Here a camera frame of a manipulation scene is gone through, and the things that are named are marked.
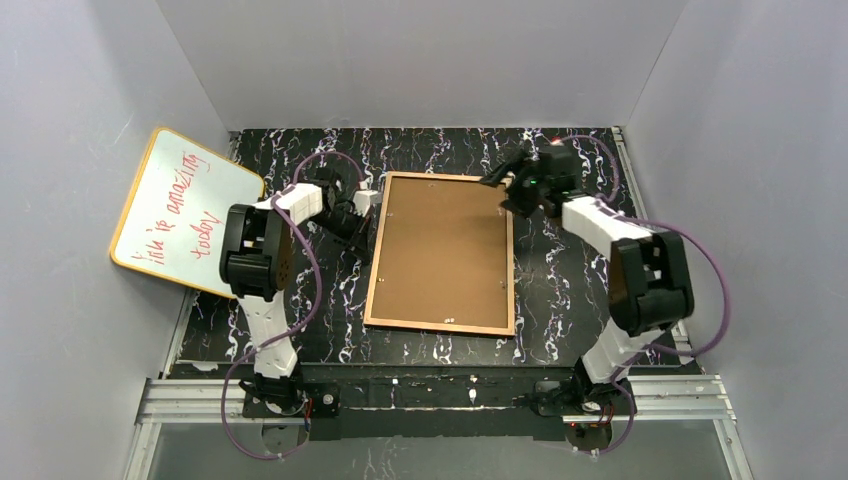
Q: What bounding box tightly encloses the brown cardboard backing board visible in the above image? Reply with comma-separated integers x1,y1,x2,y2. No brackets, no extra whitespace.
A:
370,178,509,329

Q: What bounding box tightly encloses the wooden picture frame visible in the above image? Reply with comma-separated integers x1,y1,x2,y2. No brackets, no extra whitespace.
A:
362,171,517,338

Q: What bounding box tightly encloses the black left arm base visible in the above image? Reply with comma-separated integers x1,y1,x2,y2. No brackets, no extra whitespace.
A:
238,377,341,419

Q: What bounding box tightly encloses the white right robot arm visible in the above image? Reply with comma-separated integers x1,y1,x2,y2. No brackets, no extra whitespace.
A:
480,143,694,401

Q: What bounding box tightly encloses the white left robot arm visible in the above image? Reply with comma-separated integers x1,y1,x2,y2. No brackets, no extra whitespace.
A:
219,167,382,403

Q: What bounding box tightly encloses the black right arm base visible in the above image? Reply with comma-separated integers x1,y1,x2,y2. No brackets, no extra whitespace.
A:
529,377,638,447

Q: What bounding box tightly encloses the yellow-rimmed whiteboard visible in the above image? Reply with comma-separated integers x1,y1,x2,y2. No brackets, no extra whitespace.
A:
110,128,265,298

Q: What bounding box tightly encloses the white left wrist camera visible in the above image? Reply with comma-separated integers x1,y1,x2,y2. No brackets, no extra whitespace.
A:
352,180,383,217

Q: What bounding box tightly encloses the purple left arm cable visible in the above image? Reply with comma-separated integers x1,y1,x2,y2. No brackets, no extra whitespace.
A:
219,150,370,462

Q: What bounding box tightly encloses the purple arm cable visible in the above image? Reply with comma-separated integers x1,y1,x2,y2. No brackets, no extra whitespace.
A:
549,135,731,458
219,150,370,462

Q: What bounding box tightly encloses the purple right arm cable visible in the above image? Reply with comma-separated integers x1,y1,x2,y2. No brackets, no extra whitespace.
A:
549,135,731,458

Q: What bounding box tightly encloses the aluminium front rail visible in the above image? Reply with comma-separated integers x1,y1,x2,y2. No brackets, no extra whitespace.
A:
124,370,753,479

